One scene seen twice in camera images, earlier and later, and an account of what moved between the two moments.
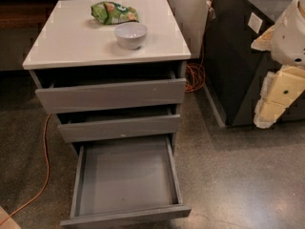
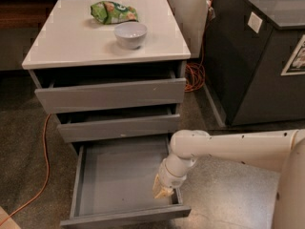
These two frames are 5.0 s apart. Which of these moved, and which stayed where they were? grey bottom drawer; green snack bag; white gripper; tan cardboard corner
Moved: white gripper
Stayed: tan cardboard corner; grey bottom drawer; green snack bag
